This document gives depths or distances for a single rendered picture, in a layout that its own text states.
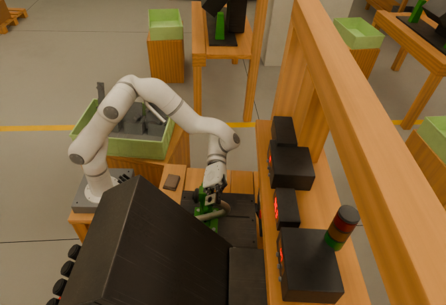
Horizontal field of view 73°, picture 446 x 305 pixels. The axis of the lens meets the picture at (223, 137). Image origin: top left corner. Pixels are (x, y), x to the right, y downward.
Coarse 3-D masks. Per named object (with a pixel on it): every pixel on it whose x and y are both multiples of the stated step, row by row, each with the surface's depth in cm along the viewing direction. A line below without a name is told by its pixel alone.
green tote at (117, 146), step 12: (96, 108) 230; (144, 108) 228; (84, 120) 213; (168, 120) 211; (72, 132) 198; (168, 132) 211; (108, 144) 199; (120, 144) 198; (132, 144) 198; (144, 144) 197; (156, 144) 196; (168, 144) 213; (132, 156) 206; (144, 156) 204; (156, 156) 204
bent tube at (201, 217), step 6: (210, 198) 120; (210, 204) 117; (216, 204) 119; (222, 204) 120; (228, 204) 124; (222, 210) 128; (228, 210) 124; (198, 216) 137; (204, 216) 135; (210, 216) 133; (216, 216) 131; (222, 216) 130
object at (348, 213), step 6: (342, 210) 70; (348, 210) 70; (354, 210) 70; (336, 216) 70; (342, 216) 68; (348, 216) 68; (354, 216) 69; (336, 222) 70; (342, 222) 68; (348, 222) 68; (354, 222) 68; (336, 228) 71; (342, 228) 70; (348, 228) 69
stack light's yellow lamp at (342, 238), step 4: (332, 224) 73; (332, 228) 73; (328, 232) 75; (332, 232) 73; (336, 232) 71; (340, 232) 71; (332, 236) 73; (336, 236) 72; (340, 236) 72; (344, 236) 71; (348, 236) 72; (336, 240) 73; (340, 240) 73; (344, 240) 73
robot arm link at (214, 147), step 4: (212, 136) 131; (216, 136) 130; (208, 140) 133; (212, 140) 130; (216, 140) 129; (208, 144) 131; (212, 144) 129; (216, 144) 128; (208, 148) 130; (212, 148) 128; (216, 148) 127; (220, 148) 127; (208, 152) 128; (212, 152) 127; (216, 152) 126; (220, 152) 127; (224, 152) 128
